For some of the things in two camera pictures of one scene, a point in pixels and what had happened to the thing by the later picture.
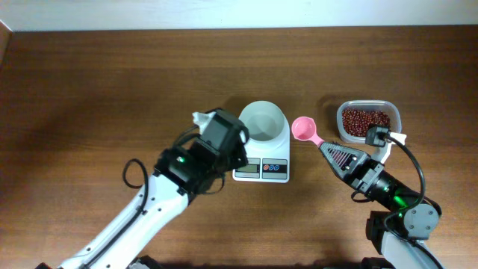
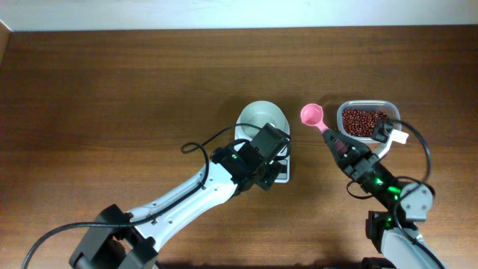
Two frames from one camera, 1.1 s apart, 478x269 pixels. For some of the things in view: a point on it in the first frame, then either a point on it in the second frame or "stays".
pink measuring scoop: x=304 y=128 -> x=311 y=114
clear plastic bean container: x=355 y=118 stays
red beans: x=356 y=122 stays
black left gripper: x=236 y=158 -> x=267 y=181
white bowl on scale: x=268 y=127 stays
